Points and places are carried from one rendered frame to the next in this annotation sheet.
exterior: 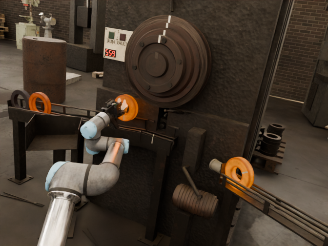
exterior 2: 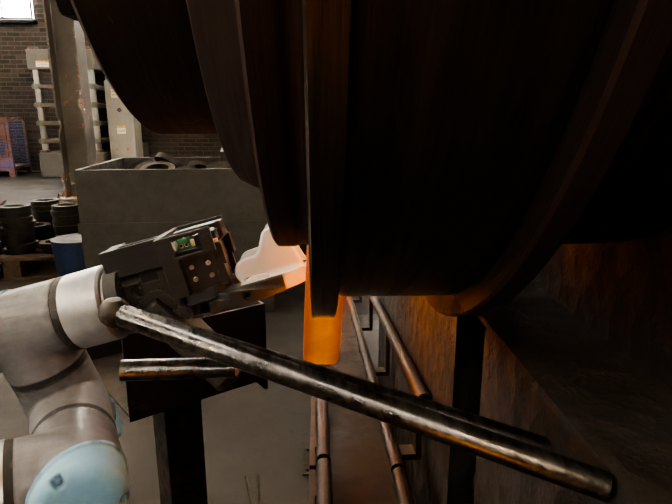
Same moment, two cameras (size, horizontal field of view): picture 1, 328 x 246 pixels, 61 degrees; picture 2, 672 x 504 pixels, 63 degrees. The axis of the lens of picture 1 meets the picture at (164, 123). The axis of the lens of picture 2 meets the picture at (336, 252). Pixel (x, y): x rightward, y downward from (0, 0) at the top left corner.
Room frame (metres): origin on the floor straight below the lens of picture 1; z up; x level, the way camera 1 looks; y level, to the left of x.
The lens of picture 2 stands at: (1.34, -0.25, 0.98)
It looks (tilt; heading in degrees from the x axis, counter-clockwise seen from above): 14 degrees down; 66
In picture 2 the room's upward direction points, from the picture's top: straight up
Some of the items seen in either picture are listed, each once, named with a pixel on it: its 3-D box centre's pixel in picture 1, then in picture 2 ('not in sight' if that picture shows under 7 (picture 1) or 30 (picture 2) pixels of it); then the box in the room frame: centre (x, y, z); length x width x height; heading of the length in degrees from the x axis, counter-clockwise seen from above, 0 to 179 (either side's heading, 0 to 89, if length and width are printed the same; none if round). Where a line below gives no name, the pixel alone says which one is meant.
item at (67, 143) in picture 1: (55, 177); (180, 496); (1.42, 0.59, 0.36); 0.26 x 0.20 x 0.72; 103
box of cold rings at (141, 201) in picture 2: not in sight; (200, 224); (1.87, 2.84, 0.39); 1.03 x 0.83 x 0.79; 162
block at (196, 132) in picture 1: (194, 149); not in sight; (1.41, -0.19, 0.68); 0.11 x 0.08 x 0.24; 158
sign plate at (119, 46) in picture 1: (122, 46); not in sight; (1.71, 0.31, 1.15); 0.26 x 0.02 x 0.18; 68
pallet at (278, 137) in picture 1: (235, 129); not in sight; (3.23, -0.88, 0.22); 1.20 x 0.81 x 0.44; 66
